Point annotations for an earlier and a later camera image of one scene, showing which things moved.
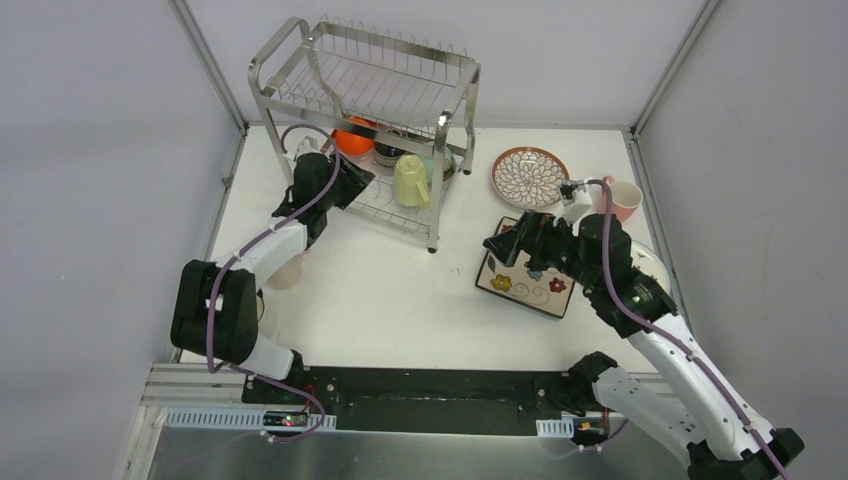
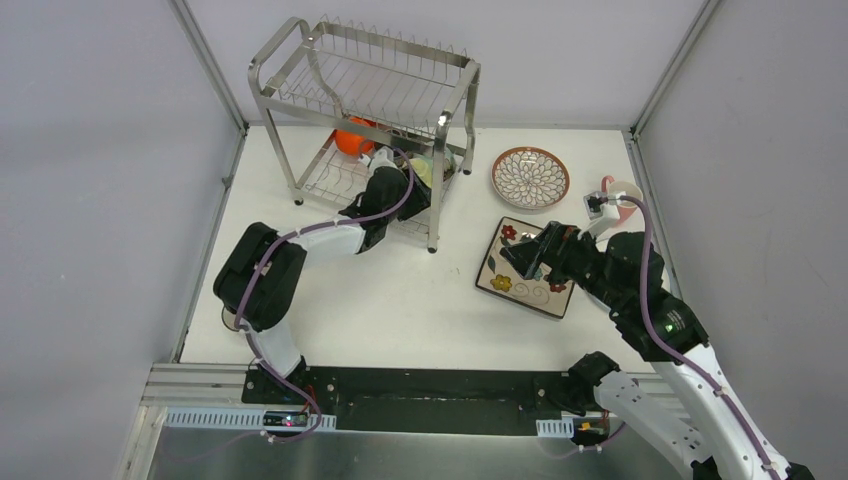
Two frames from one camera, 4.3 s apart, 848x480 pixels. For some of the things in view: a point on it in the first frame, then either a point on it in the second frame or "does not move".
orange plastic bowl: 349,143 does not move
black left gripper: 346,183 -> 411,188
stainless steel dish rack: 389,103 does not move
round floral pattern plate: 529,177 does not move
